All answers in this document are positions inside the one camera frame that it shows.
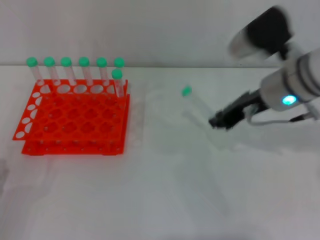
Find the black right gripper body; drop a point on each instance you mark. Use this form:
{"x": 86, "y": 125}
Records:
{"x": 243, "y": 107}

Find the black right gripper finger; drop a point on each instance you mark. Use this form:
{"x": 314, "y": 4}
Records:
{"x": 221, "y": 113}
{"x": 217, "y": 123}

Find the green-capped white-labelled test tube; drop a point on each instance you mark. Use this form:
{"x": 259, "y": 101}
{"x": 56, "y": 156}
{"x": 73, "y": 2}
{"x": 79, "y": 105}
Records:
{"x": 186, "y": 91}

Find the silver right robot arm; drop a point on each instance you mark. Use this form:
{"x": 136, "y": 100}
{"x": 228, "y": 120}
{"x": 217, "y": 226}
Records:
{"x": 285, "y": 82}

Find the green-capped clear test tube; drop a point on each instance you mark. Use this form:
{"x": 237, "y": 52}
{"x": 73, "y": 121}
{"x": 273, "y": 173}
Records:
{"x": 101, "y": 62}
{"x": 32, "y": 61}
{"x": 84, "y": 61}
{"x": 119, "y": 62}
{"x": 117, "y": 74}
{"x": 49, "y": 61}
{"x": 66, "y": 61}

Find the orange plastic test tube rack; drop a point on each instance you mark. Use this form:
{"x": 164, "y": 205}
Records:
{"x": 75, "y": 117}

